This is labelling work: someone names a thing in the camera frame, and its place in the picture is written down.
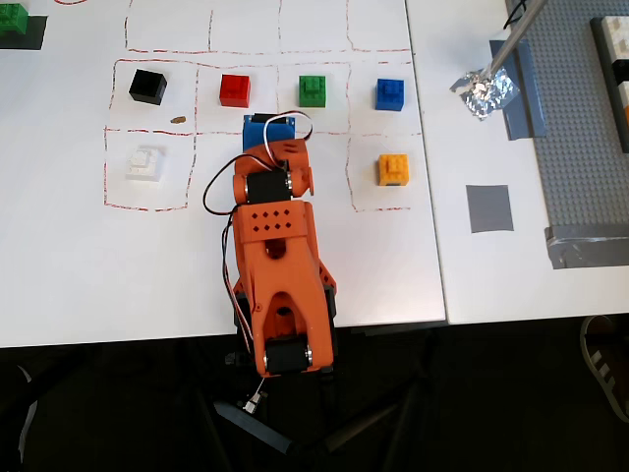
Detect orange gripper black servo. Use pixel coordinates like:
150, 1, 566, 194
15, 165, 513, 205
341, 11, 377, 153
233, 113, 316, 204

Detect black brick block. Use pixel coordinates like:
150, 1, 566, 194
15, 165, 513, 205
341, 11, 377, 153
128, 68, 168, 106

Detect orange robot base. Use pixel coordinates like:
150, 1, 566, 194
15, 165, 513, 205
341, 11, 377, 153
231, 260, 340, 345

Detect red brick block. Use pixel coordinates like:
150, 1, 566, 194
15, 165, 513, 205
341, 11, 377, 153
218, 73, 253, 108

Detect green brick block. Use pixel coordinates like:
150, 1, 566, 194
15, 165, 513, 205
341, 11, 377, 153
0, 2, 29, 36
298, 74, 329, 108

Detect white brick block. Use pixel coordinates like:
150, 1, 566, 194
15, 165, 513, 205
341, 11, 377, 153
123, 145, 167, 183

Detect blue brick block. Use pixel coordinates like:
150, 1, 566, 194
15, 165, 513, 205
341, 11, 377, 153
374, 77, 406, 112

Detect orange brick block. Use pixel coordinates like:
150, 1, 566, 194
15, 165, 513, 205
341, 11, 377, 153
376, 153, 411, 188

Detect grey tape square marker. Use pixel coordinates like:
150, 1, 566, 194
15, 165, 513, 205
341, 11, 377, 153
465, 184, 515, 234

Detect black table clamp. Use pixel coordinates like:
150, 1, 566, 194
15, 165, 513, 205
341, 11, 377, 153
321, 287, 340, 375
223, 292, 257, 368

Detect crumpled aluminium foil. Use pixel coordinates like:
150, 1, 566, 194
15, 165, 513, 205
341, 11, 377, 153
449, 66, 521, 123

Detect grey tape strip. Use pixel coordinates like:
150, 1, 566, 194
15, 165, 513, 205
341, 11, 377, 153
489, 39, 547, 143

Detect black tripod stand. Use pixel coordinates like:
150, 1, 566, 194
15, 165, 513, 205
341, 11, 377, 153
213, 387, 412, 456

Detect grey studded baseplate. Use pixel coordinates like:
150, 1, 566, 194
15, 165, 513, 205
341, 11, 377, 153
505, 0, 629, 242

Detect large white brick patch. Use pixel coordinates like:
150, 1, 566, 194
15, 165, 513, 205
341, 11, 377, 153
601, 17, 629, 64

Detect black shoe white stripes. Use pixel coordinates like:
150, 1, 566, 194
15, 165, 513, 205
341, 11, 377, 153
578, 314, 629, 424

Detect white gripper servo cable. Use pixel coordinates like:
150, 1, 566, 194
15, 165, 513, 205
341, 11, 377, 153
262, 112, 315, 166

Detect black red arm cable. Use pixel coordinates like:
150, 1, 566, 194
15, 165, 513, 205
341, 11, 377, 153
202, 154, 269, 355

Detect white cable with connector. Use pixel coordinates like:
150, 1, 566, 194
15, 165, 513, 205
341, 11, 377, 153
244, 374, 270, 415

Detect thin black cable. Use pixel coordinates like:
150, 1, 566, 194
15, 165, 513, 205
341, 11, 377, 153
501, 0, 531, 30

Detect silver duct tape patch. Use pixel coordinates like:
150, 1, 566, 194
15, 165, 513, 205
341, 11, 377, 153
543, 224, 629, 270

